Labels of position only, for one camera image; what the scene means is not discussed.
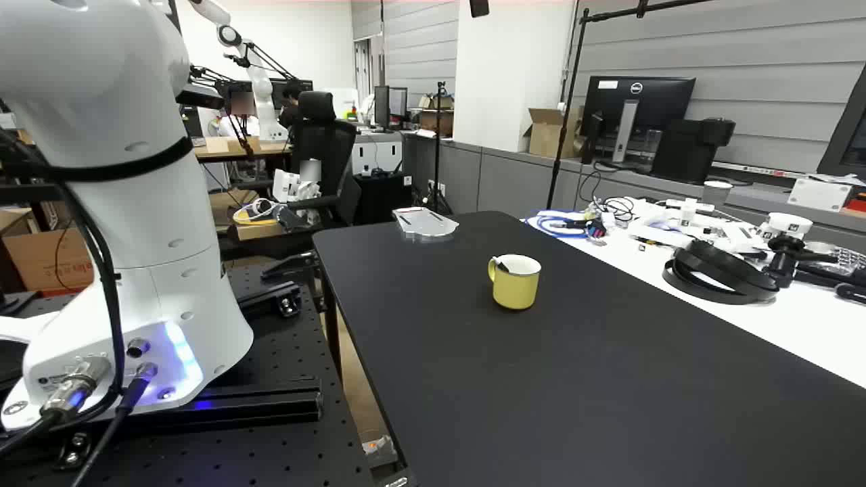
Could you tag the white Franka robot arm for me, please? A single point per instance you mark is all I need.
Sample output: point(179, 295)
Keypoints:
point(110, 89)

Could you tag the yellow cup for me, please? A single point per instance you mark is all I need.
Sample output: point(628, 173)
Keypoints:
point(515, 289)

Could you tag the silver metal mounting plate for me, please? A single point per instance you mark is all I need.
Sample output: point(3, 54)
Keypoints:
point(424, 223)

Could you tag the black tripod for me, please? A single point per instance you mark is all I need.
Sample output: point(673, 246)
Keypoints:
point(439, 144)

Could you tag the black office chair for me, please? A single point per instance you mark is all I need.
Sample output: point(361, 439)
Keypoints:
point(320, 150)

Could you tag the open cardboard box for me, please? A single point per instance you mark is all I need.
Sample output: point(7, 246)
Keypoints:
point(546, 136)

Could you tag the black light stand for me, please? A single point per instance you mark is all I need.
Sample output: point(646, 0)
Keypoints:
point(570, 108)

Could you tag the wooden desk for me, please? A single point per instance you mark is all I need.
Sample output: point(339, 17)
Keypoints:
point(236, 150)

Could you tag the black optical breadboard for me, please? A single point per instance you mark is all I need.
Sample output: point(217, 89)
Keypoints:
point(271, 434)

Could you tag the black Dell monitor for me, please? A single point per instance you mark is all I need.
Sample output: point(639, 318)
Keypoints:
point(651, 100)

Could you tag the black box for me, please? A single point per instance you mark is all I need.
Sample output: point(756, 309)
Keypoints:
point(692, 150)

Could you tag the brown cardboard box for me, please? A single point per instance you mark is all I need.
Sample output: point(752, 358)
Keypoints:
point(45, 261)

